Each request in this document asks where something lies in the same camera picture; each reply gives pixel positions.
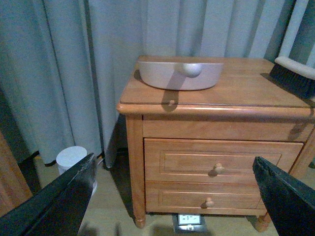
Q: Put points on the upper round wooden knob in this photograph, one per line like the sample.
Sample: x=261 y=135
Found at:
x=219 y=168

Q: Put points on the beige plastic dustpan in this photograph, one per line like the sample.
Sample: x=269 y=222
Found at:
x=179 y=75

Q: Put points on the white cylindrical trash bin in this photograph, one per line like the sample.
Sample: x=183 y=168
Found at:
x=69 y=156

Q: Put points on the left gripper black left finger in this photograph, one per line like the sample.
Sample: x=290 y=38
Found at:
x=56 y=210

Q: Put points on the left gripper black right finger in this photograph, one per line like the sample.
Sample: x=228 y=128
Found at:
x=289 y=202

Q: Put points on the round wooden knob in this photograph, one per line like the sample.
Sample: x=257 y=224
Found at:
x=219 y=168
x=208 y=203

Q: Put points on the beige hand brush black bristles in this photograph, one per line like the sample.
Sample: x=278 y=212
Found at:
x=294 y=67

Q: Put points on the wooden furniture at left edge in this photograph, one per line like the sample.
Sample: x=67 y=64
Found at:
x=13 y=186

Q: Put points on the lower round wooden knob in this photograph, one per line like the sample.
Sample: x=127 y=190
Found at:
x=208 y=203

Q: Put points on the grey curtain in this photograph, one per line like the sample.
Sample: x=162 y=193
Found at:
x=64 y=63

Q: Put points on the upper wooden drawer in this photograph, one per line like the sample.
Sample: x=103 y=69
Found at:
x=180 y=160

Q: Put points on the floor power socket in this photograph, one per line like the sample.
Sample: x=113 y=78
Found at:
x=185 y=223

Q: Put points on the wooden drawer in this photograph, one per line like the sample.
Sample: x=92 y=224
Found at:
x=180 y=160
x=184 y=197

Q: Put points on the lower wooden drawer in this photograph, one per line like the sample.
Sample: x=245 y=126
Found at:
x=184 y=197

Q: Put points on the wooden nightstand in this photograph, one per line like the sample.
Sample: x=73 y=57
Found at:
x=245 y=105

